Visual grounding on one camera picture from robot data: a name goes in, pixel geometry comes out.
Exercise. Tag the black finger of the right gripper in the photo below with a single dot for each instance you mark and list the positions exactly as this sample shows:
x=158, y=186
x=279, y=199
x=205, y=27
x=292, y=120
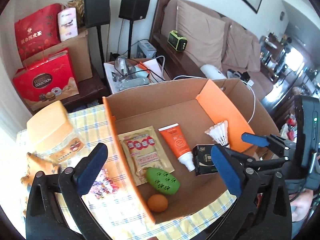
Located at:
x=239, y=160

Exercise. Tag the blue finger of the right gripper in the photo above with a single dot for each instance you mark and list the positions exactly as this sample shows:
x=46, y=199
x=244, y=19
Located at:
x=255, y=139

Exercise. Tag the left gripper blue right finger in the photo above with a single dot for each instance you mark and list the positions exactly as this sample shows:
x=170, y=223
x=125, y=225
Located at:
x=229, y=169

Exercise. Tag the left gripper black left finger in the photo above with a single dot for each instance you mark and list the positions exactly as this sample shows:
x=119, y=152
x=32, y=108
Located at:
x=87, y=170

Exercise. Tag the bag of colourful rubber bands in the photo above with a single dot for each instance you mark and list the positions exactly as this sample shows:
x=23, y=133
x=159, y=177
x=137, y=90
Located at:
x=103, y=185

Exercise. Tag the small black box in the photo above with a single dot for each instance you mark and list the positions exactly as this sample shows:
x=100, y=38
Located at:
x=202, y=160

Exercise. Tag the white shuttlecock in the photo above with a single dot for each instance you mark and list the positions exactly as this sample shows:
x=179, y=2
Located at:
x=219, y=133

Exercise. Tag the clear jar yellow lid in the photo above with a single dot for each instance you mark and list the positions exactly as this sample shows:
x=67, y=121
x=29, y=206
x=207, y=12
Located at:
x=52, y=134

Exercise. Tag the yellow food pouch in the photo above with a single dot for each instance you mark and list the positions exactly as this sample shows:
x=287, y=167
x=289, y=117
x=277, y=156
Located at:
x=143, y=150

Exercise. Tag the orange fruit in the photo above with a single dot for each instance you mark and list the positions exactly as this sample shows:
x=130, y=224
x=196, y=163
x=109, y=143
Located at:
x=157, y=203

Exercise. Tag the orange sunscreen tube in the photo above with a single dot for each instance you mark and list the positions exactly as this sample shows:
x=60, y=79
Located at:
x=174, y=137

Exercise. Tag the person's right hand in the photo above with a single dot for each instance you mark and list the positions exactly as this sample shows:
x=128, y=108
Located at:
x=301, y=205

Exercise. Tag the yellow checked tablecloth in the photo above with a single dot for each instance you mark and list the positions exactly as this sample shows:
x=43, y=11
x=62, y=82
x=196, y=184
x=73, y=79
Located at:
x=120, y=213

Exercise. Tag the orange patterned scarf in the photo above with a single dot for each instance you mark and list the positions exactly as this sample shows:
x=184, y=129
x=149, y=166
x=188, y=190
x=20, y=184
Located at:
x=34, y=165

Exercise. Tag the orange cardboard box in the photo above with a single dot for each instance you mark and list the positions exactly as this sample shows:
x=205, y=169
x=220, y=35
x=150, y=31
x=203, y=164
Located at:
x=196, y=105

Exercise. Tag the white rounded device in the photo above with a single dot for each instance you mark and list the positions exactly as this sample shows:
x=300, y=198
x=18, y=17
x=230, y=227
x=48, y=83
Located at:
x=211, y=72

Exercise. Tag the red chocolate gift bag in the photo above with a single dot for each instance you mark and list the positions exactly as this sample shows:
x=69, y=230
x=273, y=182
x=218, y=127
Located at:
x=47, y=80

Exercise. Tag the box of cluttered items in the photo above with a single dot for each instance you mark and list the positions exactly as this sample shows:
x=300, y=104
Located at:
x=145, y=69

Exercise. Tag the brown sofa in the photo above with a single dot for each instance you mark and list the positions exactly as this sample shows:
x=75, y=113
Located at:
x=212, y=39

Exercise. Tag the green black radio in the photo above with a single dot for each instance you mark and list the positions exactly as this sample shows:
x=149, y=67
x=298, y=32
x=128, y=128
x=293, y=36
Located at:
x=177, y=41

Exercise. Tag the red tea gift bag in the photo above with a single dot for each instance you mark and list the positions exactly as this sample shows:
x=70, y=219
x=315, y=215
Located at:
x=38, y=31

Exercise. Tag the white tissue pack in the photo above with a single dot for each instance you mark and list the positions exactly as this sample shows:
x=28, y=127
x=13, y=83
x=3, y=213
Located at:
x=67, y=24

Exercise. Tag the left black speaker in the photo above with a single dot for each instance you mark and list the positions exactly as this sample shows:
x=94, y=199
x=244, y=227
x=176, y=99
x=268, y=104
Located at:
x=96, y=14

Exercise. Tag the black speaker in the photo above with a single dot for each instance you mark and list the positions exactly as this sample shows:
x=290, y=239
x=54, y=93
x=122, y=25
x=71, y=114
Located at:
x=96, y=14
x=133, y=10

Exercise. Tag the right black speaker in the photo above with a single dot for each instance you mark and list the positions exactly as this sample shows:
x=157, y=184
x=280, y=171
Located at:
x=133, y=10

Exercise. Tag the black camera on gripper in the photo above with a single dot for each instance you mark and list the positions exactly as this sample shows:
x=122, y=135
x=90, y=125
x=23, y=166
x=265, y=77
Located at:
x=307, y=117

